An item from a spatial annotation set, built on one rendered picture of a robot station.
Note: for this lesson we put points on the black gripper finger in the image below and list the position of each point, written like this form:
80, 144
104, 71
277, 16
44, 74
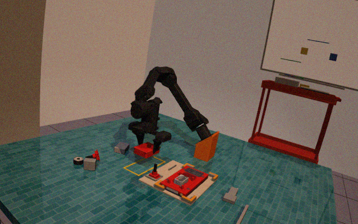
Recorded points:
156, 145
140, 139

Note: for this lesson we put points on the black toy tyre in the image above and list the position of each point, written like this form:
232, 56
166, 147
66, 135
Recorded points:
78, 161

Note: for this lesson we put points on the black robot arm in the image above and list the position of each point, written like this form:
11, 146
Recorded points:
143, 108

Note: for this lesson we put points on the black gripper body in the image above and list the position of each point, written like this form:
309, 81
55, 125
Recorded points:
161, 136

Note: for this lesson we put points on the brown thin bar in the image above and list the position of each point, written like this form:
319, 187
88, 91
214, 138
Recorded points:
242, 215

